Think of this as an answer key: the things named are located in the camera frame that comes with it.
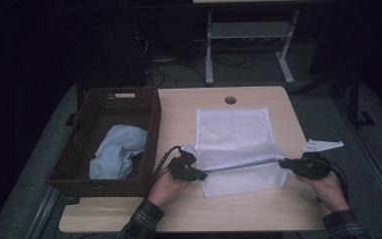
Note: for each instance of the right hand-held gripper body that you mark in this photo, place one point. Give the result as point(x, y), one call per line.
point(311, 166)

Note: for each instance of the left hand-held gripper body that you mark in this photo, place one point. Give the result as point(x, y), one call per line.
point(182, 167)

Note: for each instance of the white mesh laundry bag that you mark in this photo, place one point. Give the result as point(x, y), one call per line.
point(235, 132)

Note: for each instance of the light blue cloth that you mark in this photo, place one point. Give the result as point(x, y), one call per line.
point(119, 149)

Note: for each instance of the brown woven basket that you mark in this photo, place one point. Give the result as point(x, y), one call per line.
point(112, 103)

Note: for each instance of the person's left hand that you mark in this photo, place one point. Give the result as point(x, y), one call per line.
point(165, 189)

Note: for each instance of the person's right hand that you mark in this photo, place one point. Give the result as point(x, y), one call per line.
point(328, 192)

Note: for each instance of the black metal stand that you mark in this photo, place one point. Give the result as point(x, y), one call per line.
point(354, 96)

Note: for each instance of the aluminium floor rail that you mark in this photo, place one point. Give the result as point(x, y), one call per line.
point(43, 212)
point(378, 166)

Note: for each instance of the black table bracket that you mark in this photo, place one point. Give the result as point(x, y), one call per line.
point(70, 119)

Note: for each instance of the white metal desk frame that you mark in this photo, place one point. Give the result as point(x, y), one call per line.
point(248, 30)

